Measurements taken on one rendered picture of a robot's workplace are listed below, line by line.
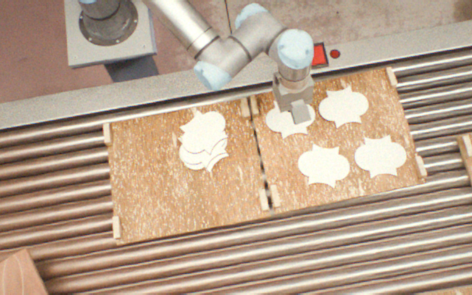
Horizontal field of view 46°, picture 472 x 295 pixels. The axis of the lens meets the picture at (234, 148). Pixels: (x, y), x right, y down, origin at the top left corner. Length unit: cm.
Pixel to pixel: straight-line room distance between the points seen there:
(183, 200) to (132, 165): 18
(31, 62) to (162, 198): 159
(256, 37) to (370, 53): 55
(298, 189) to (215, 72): 45
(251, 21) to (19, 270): 81
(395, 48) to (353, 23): 114
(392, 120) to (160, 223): 69
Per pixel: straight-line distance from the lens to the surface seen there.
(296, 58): 119
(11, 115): 177
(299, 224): 150
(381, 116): 160
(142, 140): 159
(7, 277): 149
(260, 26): 125
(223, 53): 121
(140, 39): 180
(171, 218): 150
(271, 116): 156
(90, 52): 181
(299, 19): 284
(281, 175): 151
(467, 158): 160
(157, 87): 167
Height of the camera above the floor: 238
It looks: 70 degrees down
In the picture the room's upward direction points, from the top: 10 degrees counter-clockwise
